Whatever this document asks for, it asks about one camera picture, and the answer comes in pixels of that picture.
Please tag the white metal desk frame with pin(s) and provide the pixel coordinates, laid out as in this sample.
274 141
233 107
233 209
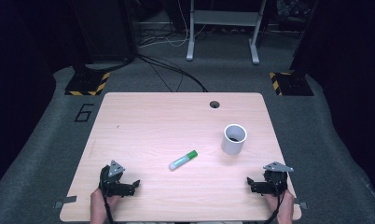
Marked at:
191 37

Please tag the black cabinet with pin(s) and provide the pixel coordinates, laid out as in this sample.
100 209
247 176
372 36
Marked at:
108 28

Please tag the green and white marker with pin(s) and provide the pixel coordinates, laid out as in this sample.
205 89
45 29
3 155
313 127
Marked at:
182 160

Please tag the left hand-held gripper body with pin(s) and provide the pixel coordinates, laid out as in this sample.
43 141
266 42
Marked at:
111 182

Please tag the black hazard-striped stand base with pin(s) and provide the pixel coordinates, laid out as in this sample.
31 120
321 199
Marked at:
86 83
293 84

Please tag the white cup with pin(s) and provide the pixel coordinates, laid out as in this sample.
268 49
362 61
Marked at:
233 140

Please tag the person's right hand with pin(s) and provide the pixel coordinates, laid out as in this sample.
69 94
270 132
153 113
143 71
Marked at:
286 203

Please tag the person's left hand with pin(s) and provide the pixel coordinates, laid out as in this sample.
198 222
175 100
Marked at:
99 200

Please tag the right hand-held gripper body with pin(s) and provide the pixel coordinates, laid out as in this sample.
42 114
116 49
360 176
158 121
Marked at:
275 179

